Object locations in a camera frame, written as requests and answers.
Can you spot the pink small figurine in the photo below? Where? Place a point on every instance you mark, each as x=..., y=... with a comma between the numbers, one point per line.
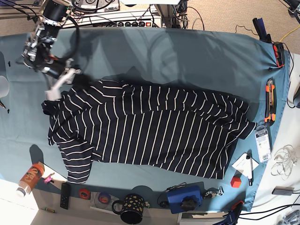
x=49, y=179

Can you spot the red tape roll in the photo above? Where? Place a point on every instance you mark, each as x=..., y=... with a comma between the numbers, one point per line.
x=84, y=194

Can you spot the black mug yellow pattern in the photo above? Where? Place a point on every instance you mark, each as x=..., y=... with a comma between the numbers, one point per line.
x=130, y=209

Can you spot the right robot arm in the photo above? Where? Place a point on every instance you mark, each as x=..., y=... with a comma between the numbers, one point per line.
x=56, y=13

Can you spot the white cup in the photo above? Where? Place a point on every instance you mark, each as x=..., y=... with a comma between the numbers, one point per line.
x=4, y=87

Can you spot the grey adapter box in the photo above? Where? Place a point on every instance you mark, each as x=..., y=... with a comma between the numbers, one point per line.
x=286, y=191

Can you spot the metal keyring carabiner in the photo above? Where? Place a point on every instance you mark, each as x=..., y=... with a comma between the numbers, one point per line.
x=213, y=193

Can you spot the blue black clamp handle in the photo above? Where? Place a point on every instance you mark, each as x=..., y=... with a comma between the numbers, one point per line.
x=261, y=31

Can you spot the navy white striped t-shirt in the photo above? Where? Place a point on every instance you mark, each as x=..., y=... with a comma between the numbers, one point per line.
x=180, y=130

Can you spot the purple tape roll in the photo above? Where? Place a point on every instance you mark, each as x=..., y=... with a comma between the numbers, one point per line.
x=104, y=198

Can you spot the orange black clamp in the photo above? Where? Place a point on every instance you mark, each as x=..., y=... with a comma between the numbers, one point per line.
x=279, y=52

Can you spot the white paper card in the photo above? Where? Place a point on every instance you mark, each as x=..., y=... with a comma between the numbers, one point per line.
x=241, y=164

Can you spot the black white marker pen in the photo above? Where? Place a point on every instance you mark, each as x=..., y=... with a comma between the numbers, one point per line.
x=249, y=170

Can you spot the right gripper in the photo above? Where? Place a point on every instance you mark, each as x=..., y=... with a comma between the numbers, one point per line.
x=57, y=71

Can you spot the black remote control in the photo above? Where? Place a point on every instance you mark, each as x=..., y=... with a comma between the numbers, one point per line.
x=65, y=195

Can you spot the white paper sheet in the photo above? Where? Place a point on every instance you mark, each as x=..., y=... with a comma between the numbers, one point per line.
x=49, y=172

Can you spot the red cube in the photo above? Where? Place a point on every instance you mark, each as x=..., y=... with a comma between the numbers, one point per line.
x=235, y=182

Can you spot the teal tablecloth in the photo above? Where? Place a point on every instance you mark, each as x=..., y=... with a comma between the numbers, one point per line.
x=227, y=62

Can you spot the white power strip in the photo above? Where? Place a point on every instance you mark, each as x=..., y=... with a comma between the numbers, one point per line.
x=131, y=23

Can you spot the orange black utility knife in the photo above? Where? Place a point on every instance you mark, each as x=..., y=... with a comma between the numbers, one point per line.
x=270, y=107

